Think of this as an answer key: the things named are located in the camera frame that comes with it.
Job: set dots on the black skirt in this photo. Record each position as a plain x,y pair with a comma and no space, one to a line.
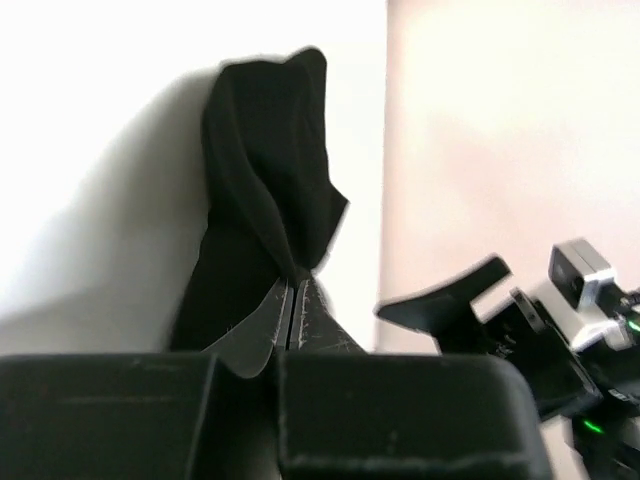
272,208

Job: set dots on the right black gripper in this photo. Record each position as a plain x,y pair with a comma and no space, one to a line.
596,389

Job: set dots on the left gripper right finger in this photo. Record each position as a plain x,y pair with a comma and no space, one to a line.
313,328

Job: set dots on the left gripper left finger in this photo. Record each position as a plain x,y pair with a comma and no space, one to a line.
247,348

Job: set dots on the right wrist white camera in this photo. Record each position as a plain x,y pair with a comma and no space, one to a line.
587,283

